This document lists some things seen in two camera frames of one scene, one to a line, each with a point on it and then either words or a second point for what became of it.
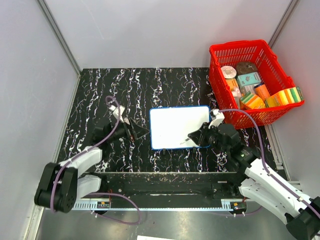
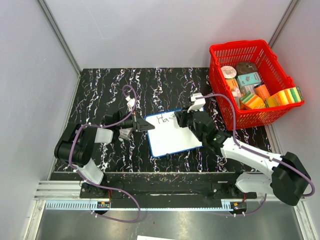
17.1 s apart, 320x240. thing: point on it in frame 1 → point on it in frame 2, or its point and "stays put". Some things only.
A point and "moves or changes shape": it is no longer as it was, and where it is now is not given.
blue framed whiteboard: x=170 y=126 moves or changes shape
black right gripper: x=199 y=136 → x=181 y=116
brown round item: x=244 y=68 stays put
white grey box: x=250 y=88 stays put
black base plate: x=175 y=186 stays put
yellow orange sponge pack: x=289 y=95 stays put
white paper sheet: x=144 y=237 stays put
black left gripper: x=130 y=131 → x=140 y=124
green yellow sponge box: x=252 y=101 stays put
